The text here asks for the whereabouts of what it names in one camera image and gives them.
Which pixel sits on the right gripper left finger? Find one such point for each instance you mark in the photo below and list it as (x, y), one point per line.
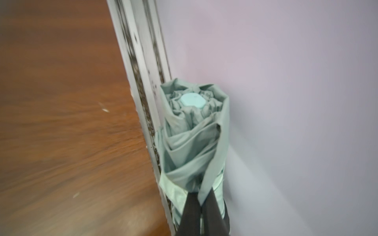
(190, 221)

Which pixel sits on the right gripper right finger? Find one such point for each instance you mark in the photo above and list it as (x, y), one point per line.
(214, 223)

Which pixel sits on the mint green umbrella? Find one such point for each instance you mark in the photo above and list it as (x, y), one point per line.
(192, 143)

